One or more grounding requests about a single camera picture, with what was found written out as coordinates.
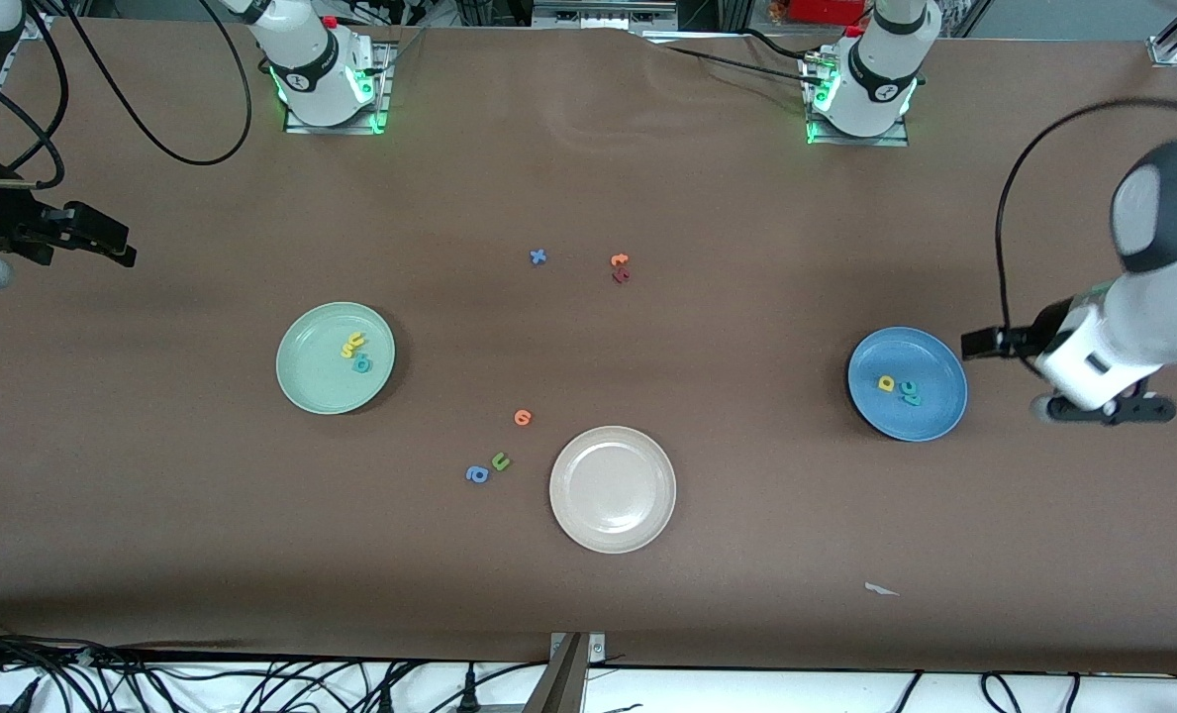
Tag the green plate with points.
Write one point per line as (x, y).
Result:
(321, 381)

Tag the red box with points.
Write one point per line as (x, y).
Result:
(826, 10)

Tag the blue foam letter a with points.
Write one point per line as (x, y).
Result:
(477, 474)

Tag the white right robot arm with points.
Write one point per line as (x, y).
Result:
(306, 59)

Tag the metal table edge bracket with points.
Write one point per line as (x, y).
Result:
(568, 683)

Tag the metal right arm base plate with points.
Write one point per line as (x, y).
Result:
(336, 129)

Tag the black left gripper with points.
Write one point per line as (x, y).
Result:
(1045, 323)

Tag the beige plate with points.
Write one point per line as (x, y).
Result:
(613, 489)

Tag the black power plug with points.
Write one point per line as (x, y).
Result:
(469, 693)

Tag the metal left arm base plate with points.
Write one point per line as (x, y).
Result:
(860, 142)

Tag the grey metal rack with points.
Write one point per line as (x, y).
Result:
(603, 15)

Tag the white paper scrap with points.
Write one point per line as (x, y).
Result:
(880, 589)

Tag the blue plate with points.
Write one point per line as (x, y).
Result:
(930, 416)

